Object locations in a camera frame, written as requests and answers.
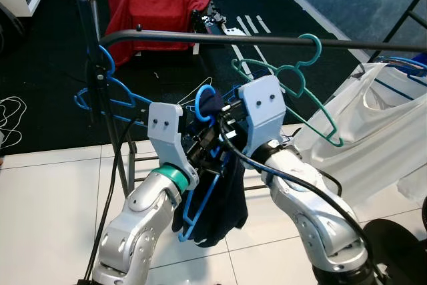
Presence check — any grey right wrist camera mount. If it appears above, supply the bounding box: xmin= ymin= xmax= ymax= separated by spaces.
xmin=238 ymin=76 xmax=288 ymax=152

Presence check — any navy knit garment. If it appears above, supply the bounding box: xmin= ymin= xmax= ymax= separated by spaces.
xmin=172 ymin=91 xmax=249 ymax=249

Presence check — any black metal clothes rack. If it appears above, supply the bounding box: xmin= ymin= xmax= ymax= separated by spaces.
xmin=69 ymin=0 xmax=427 ymax=196

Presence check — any teal plastic hanger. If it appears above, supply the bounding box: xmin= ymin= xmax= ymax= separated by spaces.
xmin=232 ymin=33 xmax=344 ymax=148

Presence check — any black metal stand frame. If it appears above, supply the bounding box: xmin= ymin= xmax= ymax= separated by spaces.
xmin=384 ymin=0 xmax=427 ymax=44

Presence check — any white tank top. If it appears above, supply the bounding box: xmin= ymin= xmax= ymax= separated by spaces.
xmin=292 ymin=61 xmax=427 ymax=206

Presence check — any white floor cord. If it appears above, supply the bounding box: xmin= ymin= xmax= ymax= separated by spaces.
xmin=0 ymin=95 xmax=27 ymax=149

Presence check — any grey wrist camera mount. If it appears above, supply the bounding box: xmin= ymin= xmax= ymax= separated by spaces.
xmin=238 ymin=76 xmax=288 ymax=152
xmin=147 ymin=101 xmax=199 ymax=189

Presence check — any blue plastic hanger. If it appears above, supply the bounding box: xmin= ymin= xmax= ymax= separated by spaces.
xmin=177 ymin=83 xmax=236 ymax=242
xmin=364 ymin=58 xmax=427 ymax=102
xmin=73 ymin=45 xmax=155 ymax=127

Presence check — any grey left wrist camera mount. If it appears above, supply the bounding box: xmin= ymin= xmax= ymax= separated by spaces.
xmin=147 ymin=101 xmax=199 ymax=189

